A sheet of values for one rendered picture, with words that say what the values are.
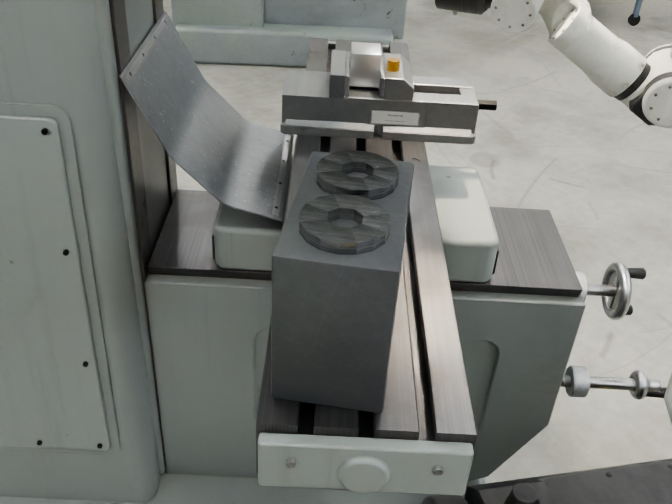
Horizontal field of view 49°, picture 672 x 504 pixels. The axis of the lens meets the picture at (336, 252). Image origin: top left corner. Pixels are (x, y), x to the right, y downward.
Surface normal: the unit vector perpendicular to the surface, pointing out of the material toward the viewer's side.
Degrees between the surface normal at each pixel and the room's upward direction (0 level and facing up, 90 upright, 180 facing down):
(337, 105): 90
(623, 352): 0
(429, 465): 90
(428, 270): 0
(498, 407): 90
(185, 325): 90
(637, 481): 0
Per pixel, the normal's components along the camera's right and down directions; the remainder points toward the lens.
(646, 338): 0.05, -0.82
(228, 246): -0.02, 0.57
